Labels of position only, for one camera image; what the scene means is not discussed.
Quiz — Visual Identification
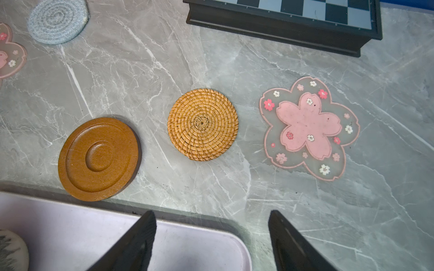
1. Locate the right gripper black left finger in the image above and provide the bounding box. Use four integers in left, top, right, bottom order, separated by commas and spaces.
89, 211, 157, 271

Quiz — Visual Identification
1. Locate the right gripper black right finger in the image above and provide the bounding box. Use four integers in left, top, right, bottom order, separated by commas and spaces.
268, 210, 337, 271

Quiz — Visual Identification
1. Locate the brown wooden round coaster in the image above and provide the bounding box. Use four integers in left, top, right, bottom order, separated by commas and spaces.
58, 117, 142, 202

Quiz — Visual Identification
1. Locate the pink flower silicone coaster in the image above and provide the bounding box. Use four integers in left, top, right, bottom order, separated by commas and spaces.
259, 76, 361, 181

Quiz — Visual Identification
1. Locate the woven rattan round coaster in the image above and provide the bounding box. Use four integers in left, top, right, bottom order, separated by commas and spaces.
167, 89, 238, 161

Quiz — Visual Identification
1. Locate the lilac plastic tray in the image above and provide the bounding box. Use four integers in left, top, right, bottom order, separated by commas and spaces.
1, 192, 253, 271

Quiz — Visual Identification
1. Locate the speckled grey mug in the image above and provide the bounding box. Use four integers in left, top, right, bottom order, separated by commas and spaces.
1, 229, 29, 271

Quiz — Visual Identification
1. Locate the black chessboard box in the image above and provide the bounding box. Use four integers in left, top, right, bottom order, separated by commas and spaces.
186, 0, 383, 57

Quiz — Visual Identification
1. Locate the blue woven round coaster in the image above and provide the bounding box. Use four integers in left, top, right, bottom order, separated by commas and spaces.
27, 0, 89, 45

